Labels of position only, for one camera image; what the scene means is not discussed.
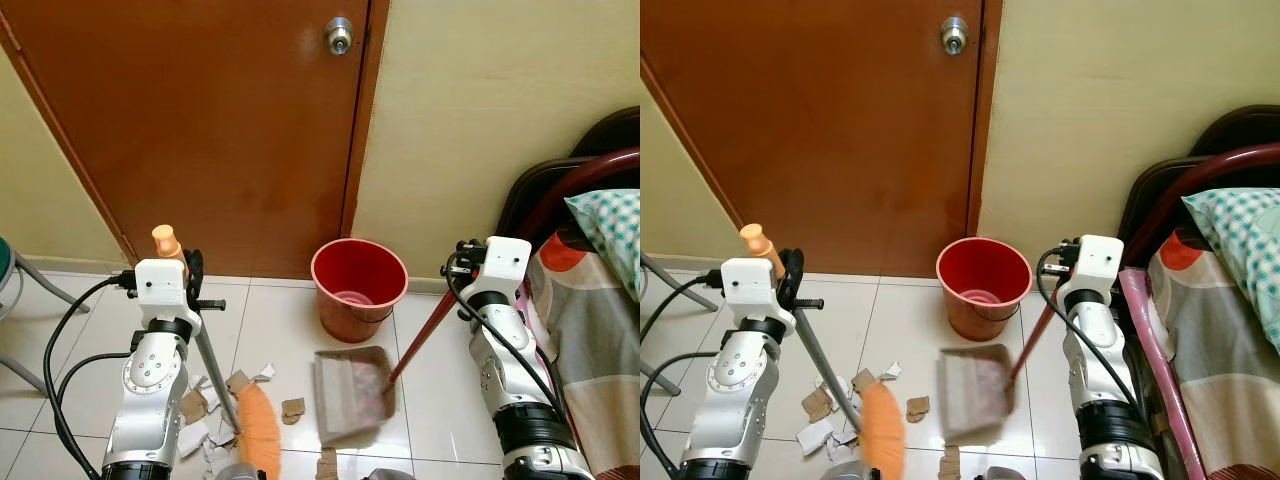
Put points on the grey robot left leg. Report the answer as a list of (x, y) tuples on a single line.
[(846, 472), (238, 472)]

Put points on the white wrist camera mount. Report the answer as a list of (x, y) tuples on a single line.
[(507, 262), (750, 285), (1100, 260), (160, 285)]

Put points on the brown wooden door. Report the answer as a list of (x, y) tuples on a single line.
[(200, 120), (810, 120)]

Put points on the grey metal legged stool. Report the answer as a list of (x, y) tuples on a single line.
[(662, 272), (40, 275)]

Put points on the red plastic bucket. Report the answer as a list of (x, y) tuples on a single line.
[(345, 315), (970, 313)]

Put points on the pink bed side rail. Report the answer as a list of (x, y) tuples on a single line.
[(530, 315), (1150, 350)]

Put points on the white paper scrap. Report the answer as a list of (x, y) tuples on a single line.
[(190, 440), (889, 371), (264, 373), (843, 447), (814, 437), (218, 455)]

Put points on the brown cardboard scrap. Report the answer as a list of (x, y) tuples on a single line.
[(949, 463), (817, 404), (327, 464), (917, 408), (193, 406), (863, 380), (238, 382), (293, 410)]

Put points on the grey orange patterned bedsheet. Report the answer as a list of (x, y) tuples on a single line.
[(1220, 360), (595, 340)]

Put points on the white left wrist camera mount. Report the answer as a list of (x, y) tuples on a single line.
[(160, 285), (750, 285)]

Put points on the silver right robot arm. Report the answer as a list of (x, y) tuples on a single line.
[(1100, 360), (510, 360)]

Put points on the green checked pillow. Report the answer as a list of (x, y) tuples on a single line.
[(1245, 240), (615, 225)]

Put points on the grey robot leg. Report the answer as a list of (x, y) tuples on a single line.
[(390, 475), (1007, 474), (238, 472), (846, 472)]

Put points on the dark bed headboard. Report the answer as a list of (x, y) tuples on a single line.
[(1240, 125), (610, 130)]

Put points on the grey robot right leg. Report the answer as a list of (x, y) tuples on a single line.
[(1007, 474), (390, 475)]

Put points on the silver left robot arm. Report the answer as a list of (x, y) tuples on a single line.
[(735, 390), (150, 390)]

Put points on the silver round door knob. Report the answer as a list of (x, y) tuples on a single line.
[(338, 36), (953, 35)]

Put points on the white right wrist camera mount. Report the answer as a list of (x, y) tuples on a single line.
[(1100, 260), (507, 262)]

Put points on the dark red metal bed rail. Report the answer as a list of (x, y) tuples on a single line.
[(1200, 172), (585, 172)]

